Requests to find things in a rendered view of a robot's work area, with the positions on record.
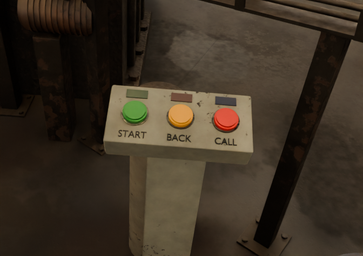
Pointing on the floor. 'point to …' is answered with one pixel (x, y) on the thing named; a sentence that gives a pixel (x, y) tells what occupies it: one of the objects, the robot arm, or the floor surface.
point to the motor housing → (55, 52)
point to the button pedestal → (175, 158)
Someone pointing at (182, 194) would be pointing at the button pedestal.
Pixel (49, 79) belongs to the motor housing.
